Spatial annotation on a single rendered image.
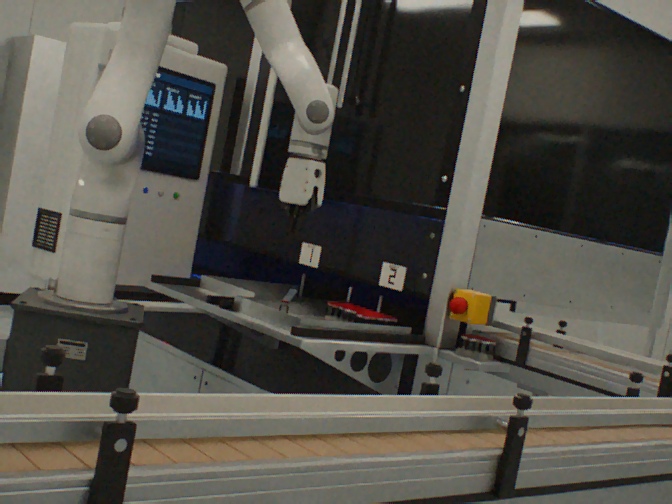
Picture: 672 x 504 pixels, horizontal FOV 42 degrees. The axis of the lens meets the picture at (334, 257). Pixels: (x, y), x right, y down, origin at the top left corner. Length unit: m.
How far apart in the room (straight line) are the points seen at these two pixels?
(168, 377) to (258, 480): 2.31
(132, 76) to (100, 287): 0.44
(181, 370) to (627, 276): 1.44
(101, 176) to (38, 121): 5.01
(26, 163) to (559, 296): 5.11
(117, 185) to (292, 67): 0.45
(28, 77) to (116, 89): 5.06
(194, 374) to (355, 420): 2.10
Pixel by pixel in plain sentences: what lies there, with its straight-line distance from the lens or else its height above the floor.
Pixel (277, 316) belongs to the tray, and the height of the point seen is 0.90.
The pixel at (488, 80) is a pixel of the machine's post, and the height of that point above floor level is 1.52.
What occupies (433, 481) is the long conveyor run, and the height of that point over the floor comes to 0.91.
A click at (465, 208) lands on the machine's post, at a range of 2.11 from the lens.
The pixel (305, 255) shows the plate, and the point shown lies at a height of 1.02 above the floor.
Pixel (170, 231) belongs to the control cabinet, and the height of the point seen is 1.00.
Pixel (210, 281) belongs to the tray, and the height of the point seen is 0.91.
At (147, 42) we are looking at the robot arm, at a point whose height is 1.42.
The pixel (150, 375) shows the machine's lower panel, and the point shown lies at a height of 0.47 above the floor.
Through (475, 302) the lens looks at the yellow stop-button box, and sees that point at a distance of 2.05.
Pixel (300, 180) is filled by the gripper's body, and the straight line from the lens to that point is 1.90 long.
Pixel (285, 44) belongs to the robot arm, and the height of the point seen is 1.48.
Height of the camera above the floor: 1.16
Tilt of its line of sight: 3 degrees down
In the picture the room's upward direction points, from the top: 11 degrees clockwise
